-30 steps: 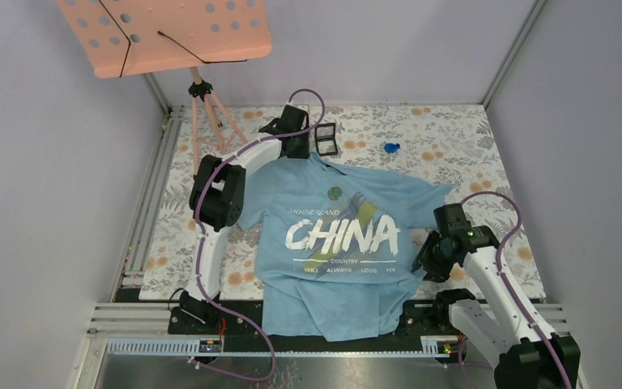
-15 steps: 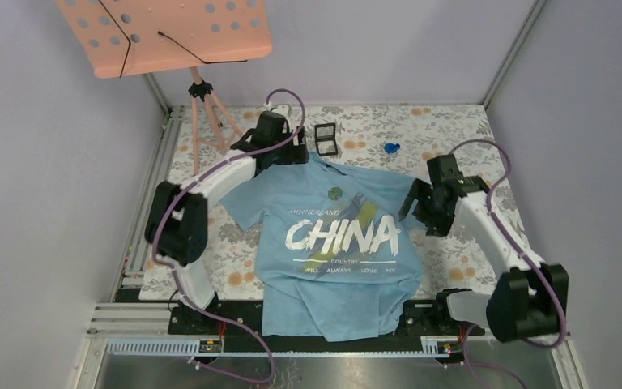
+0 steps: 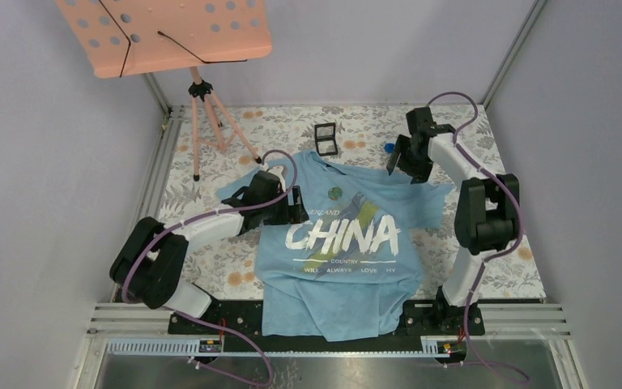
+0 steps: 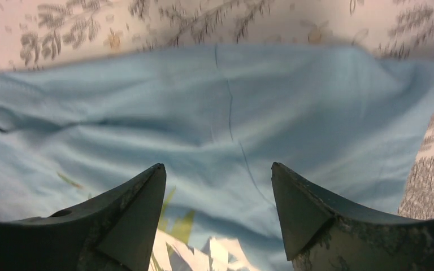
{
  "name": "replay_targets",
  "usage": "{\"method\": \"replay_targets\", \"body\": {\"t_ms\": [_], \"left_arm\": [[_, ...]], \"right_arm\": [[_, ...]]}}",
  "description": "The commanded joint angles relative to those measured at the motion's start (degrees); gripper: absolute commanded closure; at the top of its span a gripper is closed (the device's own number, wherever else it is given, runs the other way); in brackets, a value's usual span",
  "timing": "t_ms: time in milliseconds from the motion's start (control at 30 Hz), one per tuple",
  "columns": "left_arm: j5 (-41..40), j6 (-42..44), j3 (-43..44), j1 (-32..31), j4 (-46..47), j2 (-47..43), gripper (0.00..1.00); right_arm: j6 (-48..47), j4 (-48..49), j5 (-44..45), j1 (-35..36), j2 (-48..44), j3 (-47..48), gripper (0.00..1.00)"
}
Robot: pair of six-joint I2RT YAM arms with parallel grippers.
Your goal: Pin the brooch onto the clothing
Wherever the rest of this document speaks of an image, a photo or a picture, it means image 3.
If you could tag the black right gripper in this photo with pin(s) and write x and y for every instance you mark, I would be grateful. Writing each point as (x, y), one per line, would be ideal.
(419, 173)

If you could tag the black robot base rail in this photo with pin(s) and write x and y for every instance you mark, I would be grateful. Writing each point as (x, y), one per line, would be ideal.
(281, 315)

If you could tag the black square brooch box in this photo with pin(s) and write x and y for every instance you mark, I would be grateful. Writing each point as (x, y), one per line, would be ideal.
(325, 139)

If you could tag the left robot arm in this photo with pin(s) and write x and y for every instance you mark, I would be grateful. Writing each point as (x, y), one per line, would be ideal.
(149, 265)

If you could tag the round white-backed brooch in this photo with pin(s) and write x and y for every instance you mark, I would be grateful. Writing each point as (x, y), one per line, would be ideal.
(335, 193)

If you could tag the slotted white cable duct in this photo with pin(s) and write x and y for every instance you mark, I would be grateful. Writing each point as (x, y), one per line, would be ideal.
(280, 346)

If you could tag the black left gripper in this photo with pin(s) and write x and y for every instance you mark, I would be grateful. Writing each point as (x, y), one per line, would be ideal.
(291, 213)

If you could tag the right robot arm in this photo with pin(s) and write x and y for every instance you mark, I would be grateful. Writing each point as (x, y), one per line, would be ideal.
(487, 218)

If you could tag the light blue printed t-shirt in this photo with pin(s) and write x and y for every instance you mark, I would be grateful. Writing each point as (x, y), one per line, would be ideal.
(357, 250)

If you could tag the pink music stand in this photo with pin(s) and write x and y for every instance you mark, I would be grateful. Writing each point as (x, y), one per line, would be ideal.
(138, 37)

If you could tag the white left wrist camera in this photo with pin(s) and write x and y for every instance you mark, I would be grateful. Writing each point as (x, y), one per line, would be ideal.
(278, 170)

